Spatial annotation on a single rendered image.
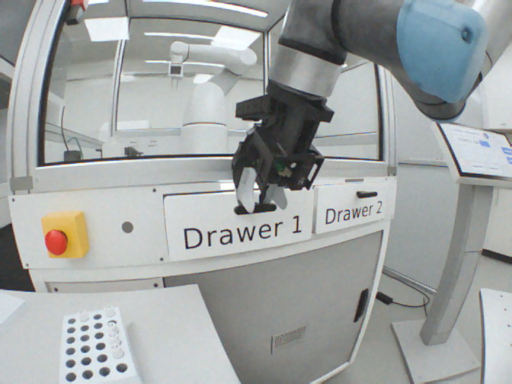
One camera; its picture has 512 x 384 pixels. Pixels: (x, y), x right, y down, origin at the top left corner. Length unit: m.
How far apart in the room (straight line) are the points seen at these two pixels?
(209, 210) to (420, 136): 1.77
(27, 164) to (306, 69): 0.46
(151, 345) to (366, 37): 0.39
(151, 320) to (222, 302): 0.21
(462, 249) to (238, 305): 1.00
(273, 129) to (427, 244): 1.78
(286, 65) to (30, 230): 0.49
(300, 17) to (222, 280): 0.46
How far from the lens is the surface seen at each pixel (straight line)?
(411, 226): 1.99
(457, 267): 1.21
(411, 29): 0.16
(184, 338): 0.32
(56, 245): 0.38
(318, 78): 0.22
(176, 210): 0.36
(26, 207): 0.48
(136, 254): 0.42
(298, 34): 0.22
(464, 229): 1.16
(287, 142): 0.23
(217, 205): 0.37
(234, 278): 0.49
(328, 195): 0.51
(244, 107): 0.33
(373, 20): 0.17
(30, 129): 0.47
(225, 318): 0.54
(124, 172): 0.39
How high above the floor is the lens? 0.98
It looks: 8 degrees down
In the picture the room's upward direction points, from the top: straight up
